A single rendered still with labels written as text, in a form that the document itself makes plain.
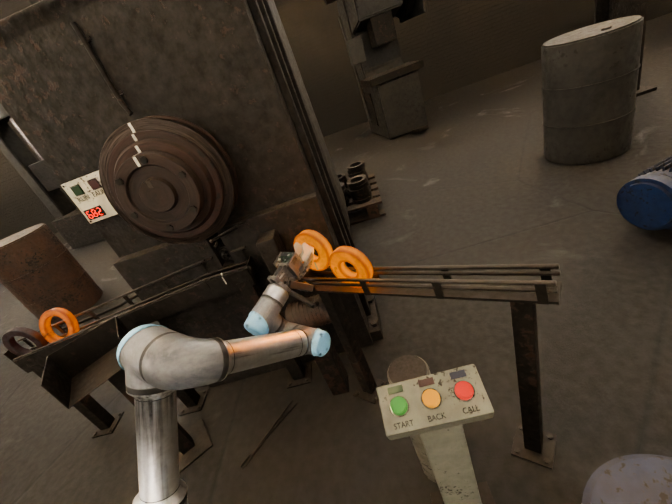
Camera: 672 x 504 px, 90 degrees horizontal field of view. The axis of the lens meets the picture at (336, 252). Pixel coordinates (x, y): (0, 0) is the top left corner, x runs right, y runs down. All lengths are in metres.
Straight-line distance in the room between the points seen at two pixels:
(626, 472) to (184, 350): 0.93
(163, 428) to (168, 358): 0.21
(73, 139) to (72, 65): 0.26
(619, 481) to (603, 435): 0.56
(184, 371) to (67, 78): 1.18
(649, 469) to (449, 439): 0.38
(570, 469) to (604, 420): 0.22
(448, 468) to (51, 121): 1.73
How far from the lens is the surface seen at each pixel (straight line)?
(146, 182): 1.31
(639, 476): 1.01
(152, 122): 1.34
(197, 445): 1.96
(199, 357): 0.77
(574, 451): 1.50
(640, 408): 1.63
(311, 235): 1.14
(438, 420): 0.86
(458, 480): 1.11
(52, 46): 1.63
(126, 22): 1.51
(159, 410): 0.92
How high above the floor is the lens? 1.31
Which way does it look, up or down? 28 degrees down
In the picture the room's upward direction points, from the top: 21 degrees counter-clockwise
